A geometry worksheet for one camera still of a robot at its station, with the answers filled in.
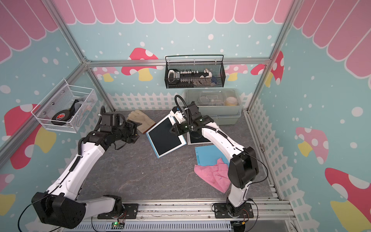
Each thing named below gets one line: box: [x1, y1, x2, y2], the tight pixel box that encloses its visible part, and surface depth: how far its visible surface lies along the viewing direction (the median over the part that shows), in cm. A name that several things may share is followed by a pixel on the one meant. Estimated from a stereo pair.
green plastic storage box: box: [184, 87, 243, 126], surface depth 104 cm
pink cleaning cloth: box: [194, 158, 231, 194], surface depth 87 cm
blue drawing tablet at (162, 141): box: [145, 114, 187, 159], surface depth 85 cm
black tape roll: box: [51, 109, 72, 126], surface depth 70 cm
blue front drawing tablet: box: [194, 145, 230, 168], surface depth 97 cm
